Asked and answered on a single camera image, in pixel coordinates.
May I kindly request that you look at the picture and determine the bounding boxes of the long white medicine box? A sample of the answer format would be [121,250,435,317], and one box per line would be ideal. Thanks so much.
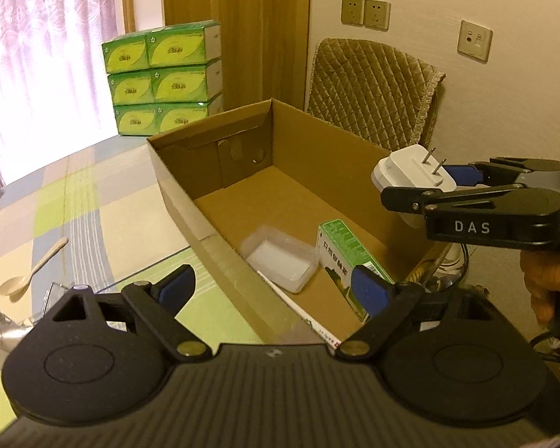
[257,270,342,350]

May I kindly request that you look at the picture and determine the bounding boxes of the green medicine box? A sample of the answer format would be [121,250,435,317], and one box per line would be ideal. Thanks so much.
[317,220,393,323]

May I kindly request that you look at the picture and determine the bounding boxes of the white power adapter plug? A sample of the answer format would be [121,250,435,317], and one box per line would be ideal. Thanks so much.
[371,144,457,230]

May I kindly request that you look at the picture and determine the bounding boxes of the blue label clear plastic box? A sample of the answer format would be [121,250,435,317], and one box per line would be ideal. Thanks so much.
[240,225,318,294]

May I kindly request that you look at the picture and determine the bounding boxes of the beige plastic spoon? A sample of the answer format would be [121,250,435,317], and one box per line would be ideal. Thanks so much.
[0,236,71,299]

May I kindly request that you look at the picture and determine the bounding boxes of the silver foil pouch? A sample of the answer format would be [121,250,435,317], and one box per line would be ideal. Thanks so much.
[0,282,71,369]

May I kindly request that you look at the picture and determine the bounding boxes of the person right hand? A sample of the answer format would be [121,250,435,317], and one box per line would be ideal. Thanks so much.
[520,251,560,326]

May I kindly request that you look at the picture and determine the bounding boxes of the checkered blue green tablecloth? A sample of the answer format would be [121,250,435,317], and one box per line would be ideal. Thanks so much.
[0,134,272,430]

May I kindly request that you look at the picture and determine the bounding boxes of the quilted brown chair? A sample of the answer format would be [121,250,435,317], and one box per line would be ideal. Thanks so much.
[307,37,445,151]

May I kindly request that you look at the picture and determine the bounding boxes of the brown cardboard box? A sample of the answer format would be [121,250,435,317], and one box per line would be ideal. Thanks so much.
[148,100,431,345]

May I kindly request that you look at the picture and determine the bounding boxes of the stack of green tissue boxes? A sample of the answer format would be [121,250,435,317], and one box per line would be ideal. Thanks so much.
[102,19,223,137]

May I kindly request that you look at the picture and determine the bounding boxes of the purple sheer curtain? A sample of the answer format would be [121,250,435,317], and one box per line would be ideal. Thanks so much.
[0,0,117,183]

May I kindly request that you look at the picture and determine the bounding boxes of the wooden door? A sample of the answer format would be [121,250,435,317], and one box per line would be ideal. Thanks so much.
[164,0,310,110]

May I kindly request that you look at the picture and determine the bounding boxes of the wall data socket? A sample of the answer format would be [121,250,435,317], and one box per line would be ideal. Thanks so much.
[457,20,494,63]

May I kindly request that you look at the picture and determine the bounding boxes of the wall power sockets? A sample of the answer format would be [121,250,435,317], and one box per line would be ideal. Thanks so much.
[341,0,391,31]

